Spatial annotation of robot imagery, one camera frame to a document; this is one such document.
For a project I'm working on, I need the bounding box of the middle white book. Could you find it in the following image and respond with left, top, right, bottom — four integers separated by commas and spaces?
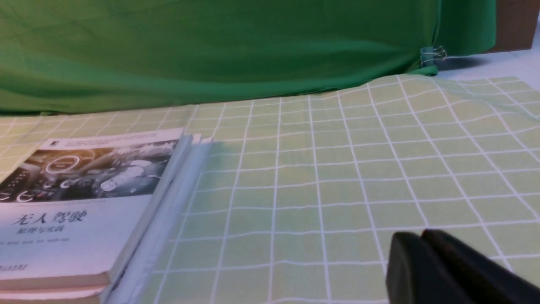
0, 133, 202, 304

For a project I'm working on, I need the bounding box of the brown cardboard box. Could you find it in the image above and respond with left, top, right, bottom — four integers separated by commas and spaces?
486, 0, 540, 53

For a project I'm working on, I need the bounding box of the silver binder clip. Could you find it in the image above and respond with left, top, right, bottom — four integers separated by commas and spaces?
420, 46, 447, 68

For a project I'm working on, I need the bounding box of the light blue bottom book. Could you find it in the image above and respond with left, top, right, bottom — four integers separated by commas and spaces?
105, 133, 214, 304

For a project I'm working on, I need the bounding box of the white book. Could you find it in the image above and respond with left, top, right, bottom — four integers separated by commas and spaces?
0, 133, 202, 304
0, 128, 193, 291

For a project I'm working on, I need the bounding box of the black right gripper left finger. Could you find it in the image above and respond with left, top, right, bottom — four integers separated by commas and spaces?
386, 232, 474, 304

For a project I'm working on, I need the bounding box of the green backdrop cloth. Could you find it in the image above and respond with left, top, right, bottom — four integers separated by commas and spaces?
0, 0, 497, 115

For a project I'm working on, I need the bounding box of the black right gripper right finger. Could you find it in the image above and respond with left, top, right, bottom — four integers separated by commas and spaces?
421, 229, 540, 304

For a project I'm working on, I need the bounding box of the white top book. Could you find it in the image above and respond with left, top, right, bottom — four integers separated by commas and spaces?
0, 128, 193, 291

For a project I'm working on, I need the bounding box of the green checkered tablecloth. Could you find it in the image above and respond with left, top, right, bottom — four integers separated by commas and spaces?
0, 75, 540, 304

